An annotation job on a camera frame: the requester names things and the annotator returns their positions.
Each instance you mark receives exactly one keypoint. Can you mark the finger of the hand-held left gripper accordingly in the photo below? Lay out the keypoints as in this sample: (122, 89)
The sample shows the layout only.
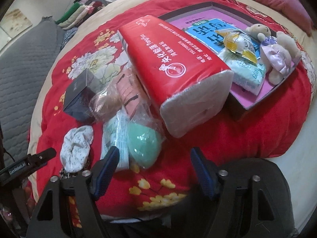
(40, 157)

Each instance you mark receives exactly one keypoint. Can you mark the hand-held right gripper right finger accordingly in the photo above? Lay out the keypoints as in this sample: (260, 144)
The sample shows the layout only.
(203, 171)

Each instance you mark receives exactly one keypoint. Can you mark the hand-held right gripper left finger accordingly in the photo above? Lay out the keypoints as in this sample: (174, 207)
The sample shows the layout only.
(106, 171)

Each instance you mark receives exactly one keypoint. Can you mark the white speckled scrunchie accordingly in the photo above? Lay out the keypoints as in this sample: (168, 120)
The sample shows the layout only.
(76, 148)

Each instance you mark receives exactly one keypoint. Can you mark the green white tissue packet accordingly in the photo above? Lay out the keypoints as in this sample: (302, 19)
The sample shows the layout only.
(245, 74)
(116, 133)

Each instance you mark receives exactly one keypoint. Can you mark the green egg sponge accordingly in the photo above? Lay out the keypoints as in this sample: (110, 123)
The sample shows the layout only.
(143, 143)

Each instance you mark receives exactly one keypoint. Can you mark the grey tray box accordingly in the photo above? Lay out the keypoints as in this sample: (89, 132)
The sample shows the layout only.
(237, 106)

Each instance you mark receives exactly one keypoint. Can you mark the pink striped fabric pack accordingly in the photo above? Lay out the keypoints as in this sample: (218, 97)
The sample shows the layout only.
(127, 91)

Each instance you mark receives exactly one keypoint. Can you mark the yellow white snack packet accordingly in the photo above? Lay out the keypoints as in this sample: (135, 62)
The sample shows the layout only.
(237, 43)

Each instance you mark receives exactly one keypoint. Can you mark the teddy bear pink dress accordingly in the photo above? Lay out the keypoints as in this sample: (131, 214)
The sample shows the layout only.
(277, 59)

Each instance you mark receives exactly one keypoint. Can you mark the teddy bear purple dress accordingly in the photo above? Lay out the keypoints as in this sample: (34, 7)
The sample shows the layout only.
(257, 31)

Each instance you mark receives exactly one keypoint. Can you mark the red floral blanket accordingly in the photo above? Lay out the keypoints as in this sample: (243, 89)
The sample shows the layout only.
(247, 138)

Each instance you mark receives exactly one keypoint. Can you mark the person's dark clothing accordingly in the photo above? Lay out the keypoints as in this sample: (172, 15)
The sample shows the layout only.
(272, 178)

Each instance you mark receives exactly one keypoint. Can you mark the dark small box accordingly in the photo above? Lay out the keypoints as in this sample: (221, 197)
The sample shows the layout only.
(79, 99)

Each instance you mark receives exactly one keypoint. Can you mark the grey quilted cover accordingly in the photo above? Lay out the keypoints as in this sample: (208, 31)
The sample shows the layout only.
(19, 79)

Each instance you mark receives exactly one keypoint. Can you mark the red tissue pack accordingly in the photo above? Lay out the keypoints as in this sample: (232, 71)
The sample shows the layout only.
(161, 54)

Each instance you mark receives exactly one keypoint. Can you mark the dark floral cloth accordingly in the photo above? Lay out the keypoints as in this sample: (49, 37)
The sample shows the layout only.
(69, 33)

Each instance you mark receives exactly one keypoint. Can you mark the stack of folded clothes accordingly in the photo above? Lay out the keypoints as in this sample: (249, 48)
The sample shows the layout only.
(74, 14)

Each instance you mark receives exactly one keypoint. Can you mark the pink book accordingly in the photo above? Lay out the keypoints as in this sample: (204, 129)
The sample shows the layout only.
(215, 14)

